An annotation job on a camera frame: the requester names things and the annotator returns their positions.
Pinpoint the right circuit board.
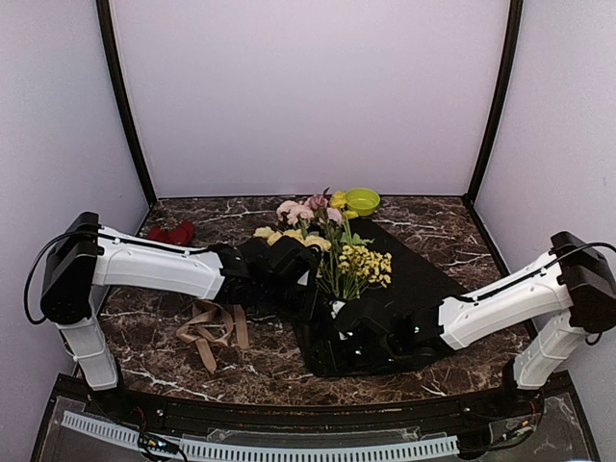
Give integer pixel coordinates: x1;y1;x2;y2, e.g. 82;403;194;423
499;421;536;442

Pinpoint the black wrapping paper sheet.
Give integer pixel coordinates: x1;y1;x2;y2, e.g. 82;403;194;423
269;218;475;379

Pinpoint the white cable duct strip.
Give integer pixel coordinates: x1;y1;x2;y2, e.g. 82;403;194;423
61;411;460;461

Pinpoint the small yellow blossom spray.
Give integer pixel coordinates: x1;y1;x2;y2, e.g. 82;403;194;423
317;244;393;301

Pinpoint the black front rail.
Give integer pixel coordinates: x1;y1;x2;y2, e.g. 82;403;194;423
126;391;492;433

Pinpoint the pink fake flower stem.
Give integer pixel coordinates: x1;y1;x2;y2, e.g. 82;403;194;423
306;188;344;242
276;200;314;226

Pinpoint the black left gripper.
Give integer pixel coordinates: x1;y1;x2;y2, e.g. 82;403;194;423
260;282;325;323

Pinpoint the black frame post right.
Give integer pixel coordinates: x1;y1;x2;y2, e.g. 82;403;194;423
465;0;524;205

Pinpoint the left circuit board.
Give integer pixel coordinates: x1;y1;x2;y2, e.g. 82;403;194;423
137;432;180;456

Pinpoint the red decorated plate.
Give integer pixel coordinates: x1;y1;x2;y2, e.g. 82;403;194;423
147;220;194;245

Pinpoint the beige ribbon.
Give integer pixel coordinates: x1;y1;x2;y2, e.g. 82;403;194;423
175;300;250;373

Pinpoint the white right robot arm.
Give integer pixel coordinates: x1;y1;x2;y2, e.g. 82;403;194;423
333;231;615;418

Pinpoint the black frame post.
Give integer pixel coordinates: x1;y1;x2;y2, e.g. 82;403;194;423
95;0;158;208
465;0;524;205

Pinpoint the black frame post left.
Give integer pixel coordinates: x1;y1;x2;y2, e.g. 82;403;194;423
95;0;158;208

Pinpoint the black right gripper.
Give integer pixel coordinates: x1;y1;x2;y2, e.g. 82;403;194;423
306;334;398;376

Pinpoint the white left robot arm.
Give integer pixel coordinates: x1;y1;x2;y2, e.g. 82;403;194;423
33;212;322;420

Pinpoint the green bowl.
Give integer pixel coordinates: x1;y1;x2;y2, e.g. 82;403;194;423
344;188;381;217

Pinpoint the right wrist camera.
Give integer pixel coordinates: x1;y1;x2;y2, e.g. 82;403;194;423
330;300;347;319

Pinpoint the circuit board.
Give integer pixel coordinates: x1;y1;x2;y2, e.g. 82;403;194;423
499;421;536;442
137;432;180;456

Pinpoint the yellow fake flower stem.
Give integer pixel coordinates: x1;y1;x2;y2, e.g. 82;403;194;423
330;192;373;246

